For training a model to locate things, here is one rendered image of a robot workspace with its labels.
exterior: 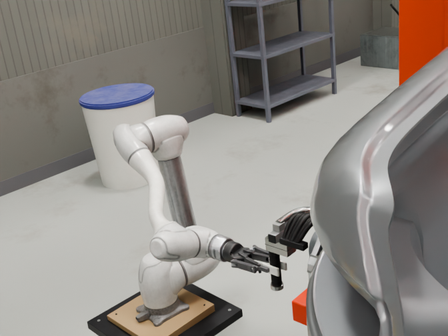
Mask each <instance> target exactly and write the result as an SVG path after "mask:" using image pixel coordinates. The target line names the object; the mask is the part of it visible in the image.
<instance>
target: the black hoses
mask: <svg viewBox="0 0 448 336"><path fill-rule="evenodd" d="M312 226H313V224H312V221H311V216H310V213H295V214H293V215H292V216H291V217H290V219H289V220H288V222H287V224H286V226H285V230H284V232H283V236H282V237H281V238H280V239H279V242H280V244H282V245H285V246H288V247H292V248H294V249H298V250H300V251H304V250H306V249H307V248H308V242H306V241H303V239H304V237H305V236H306V234H307V233H308V231H309V230H310V228H312Z"/></svg>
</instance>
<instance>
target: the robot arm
mask: <svg viewBox="0 0 448 336"><path fill-rule="evenodd" d="M188 136H189V126H188V123H187V122H186V120H185V119H184V118H183V117H181V116H178V115H162V116H158V117H154V118H152V119H148V120H146V121H144V122H142V123H139V124H136V125H130V124H127V123H122V124H120V125H118V126H116V128H114V130H113V141H114V144H115V146H116V148H117V150H118V152H119V154H120V155H121V156H122V158H123V159H124V160H125V161H126V162H127V163H128V164H129V165H130V166H131V167H132V168H133V169H134V170H136V172H138V173H139V174H140V175H141V176H142V177H143V178H144V179H145V180H146V181H147V183H148V185H149V205H148V214H149V220H150V223H151V226H152V228H153V230H154V232H155V233H154V236H153V238H152V239H151V242H150V245H149V248H150V251H151V252H150V253H148V254H146V255H145V256H144V257H143V258H142V260H141V261H140V264H139V269H138V282H139V289H140V292H141V296H142V299H143V303H144V304H143V305H140V306H138V307H137V308H136V311H137V312H138V313H139V314H138V315H137V316H136V320H137V321H138V322H141V321H144V320H147V319H148V320H150V321H151V322H152V323H153V324H154V326H155V327H159V326H161V325H162V324H163V323H164V322H166V321H168V320H170V319H171V318H173V317H174V316H176V315H178V314H180V313H182V312H184V311H187V310H189V305H188V304H186V303H184V302H182V301H181V300H180V299H179V298H178V295H177V294H178V292H180V290H182V288H184V286H187V285H190V284H192V283H194V282H196V281H198V280H200V279H202V278H204V277H205V276H207V275H208V274H210V273H211V272H212V271H213V270H214V269H215V268H216V267H217V266H218V264H219V263H220V261H222V262H230V263H231V267H232V268H238V269H242V270H245V271H248V272H251V273H256V272H257V271H258V272H259V273H262V271H263V272H265V273H270V274H272V275H275V276H278V277H279V268H277V267H274V266H272V265H270V264H269V265H268V264H266V263H269V252H268V251H267V250H264V249H262V248H260V247H258V246H256V245H253V247H252V248H248V247H243V246H242V244H240V243H238V242H235V241H234V240H233V239H232V238H229V237H226V236H224V235H220V234H218V232H216V231H214V230H212V229H208V228H206V227H202V226H197V224H196V220H195V215H194V212H193V207H192V203H191V198H190V195H189V190H188V185H187V180H186V177H185V172H184V168H183V163H182V160H181V154H182V152H183V143H184V141H185V140H186V139H187V138H188ZM151 153H152V154H151ZM152 155H153V156H152ZM153 157H154V158H155V159H156V160H157V161H158V164H159V168H158V166H157V164H156V162H155V160H154V158H153ZM159 169H160V170H159ZM165 193H166V196H167V201H168V204H169V209H170V213H171V218H172V221H168V220H167V219H166V218H165V216H164V214H163V203H164V194H165ZM254 260H256V261H262V262H266V263H262V264H260V263H258V262H256V261H254ZM252 268H253V269H252Z"/></svg>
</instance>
